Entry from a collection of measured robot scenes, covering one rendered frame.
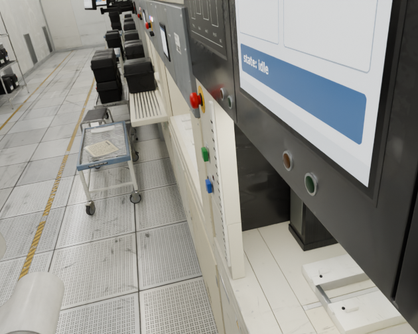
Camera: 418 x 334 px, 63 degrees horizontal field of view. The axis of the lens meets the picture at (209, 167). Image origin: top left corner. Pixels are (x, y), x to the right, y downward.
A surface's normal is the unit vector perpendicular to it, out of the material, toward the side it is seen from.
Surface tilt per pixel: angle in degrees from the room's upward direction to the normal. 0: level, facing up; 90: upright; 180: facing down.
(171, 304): 0
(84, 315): 0
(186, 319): 0
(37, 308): 35
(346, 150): 90
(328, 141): 90
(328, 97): 90
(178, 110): 90
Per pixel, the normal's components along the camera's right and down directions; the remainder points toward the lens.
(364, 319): -0.11, -0.88
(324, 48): -0.97, 0.19
